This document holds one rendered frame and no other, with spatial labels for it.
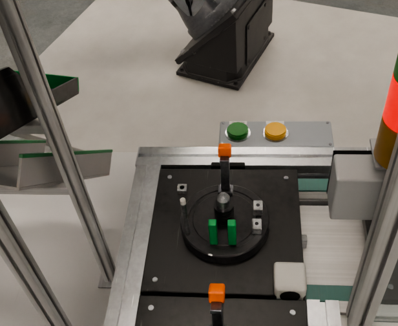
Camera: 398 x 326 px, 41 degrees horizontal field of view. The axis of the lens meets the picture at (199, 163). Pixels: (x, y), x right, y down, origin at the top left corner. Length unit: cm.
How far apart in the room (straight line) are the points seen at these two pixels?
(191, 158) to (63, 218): 28
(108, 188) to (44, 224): 14
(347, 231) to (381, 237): 33
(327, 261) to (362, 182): 34
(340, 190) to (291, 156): 40
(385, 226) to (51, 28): 281
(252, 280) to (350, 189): 28
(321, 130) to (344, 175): 45
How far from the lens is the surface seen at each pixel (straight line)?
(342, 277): 87
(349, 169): 57
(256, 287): 79
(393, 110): 50
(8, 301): 99
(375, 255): 62
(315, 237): 91
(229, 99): 122
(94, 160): 85
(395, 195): 54
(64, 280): 97
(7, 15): 57
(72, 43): 148
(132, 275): 83
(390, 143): 52
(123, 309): 81
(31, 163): 69
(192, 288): 79
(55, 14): 335
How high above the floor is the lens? 166
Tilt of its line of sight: 48 degrees down
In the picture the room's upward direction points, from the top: 6 degrees counter-clockwise
